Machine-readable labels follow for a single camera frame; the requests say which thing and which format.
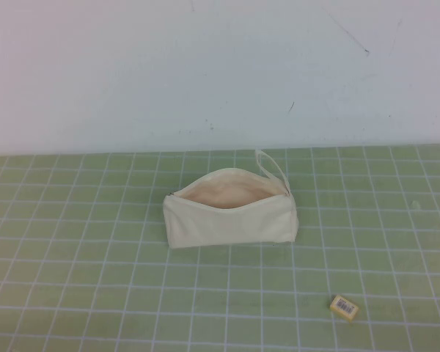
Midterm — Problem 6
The yellow eraser with barcode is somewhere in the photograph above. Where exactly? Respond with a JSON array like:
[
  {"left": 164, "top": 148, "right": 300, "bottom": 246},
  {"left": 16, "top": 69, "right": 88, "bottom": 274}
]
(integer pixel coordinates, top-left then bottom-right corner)
[{"left": 329, "top": 294, "right": 361, "bottom": 314}]

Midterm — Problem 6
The cream fabric pencil case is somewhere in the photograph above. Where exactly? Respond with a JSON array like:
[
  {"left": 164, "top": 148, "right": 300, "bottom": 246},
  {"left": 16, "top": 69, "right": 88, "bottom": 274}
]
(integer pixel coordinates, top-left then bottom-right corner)
[{"left": 162, "top": 148, "right": 301, "bottom": 250}]

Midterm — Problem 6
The green grid table mat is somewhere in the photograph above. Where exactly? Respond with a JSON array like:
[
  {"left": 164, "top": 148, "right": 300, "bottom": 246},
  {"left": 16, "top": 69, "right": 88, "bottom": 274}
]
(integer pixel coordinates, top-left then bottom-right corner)
[{"left": 0, "top": 146, "right": 440, "bottom": 352}]

